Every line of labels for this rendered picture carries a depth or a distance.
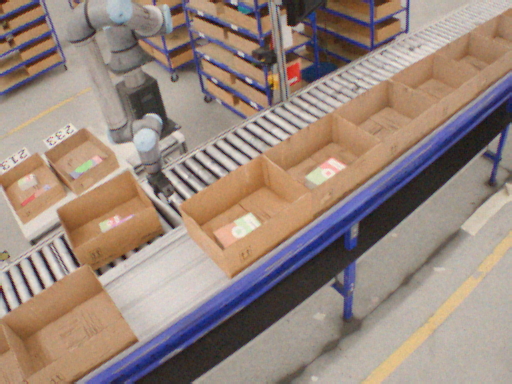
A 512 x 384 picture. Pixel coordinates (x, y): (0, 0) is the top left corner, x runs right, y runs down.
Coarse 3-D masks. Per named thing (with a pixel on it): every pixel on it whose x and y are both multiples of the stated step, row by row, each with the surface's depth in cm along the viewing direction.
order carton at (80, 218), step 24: (96, 192) 211; (120, 192) 219; (144, 192) 203; (72, 216) 210; (96, 216) 218; (120, 216) 217; (144, 216) 197; (72, 240) 209; (96, 240) 189; (120, 240) 196; (144, 240) 205; (96, 264) 196
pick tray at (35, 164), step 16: (32, 160) 250; (0, 176) 240; (16, 176) 247; (48, 176) 247; (16, 192) 241; (32, 192) 239; (48, 192) 225; (64, 192) 232; (16, 208) 232; (32, 208) 222
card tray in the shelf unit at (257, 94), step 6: (240, 78) 354; (240, 84) 349; (246, 84) 342; (294, 84) 335; (300, 84) 339; (240, 90) 355; (246, 90) 347; (252, 90) 340; (258, 90) 351; (294, 90) 338; (252, 96) 345; (258, 96) 337; (264, 96) 331; (264, 102) 335
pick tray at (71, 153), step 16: (64, 144) 255; (80, 144) 263; (96, 144) 257; (48, 160) 246; (64, 160) 255; (80, 160) 252; (112, 160) 239; (64, 176) 230; (80, 176) 229; (96, 176) 236; (80, 192) 233
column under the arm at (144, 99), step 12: (144, 72) 248; (120, 84) 242; (144, 84) 238; (156, 84) 241; (120, 96) 245; (132, 96) 235; (144, 96) 240; (156, 96) 245; (132, 108) 239; (144, 108) 243; (156, 108) 249; (132, 120) 250; (168, 120) 258; (168, 132) 259
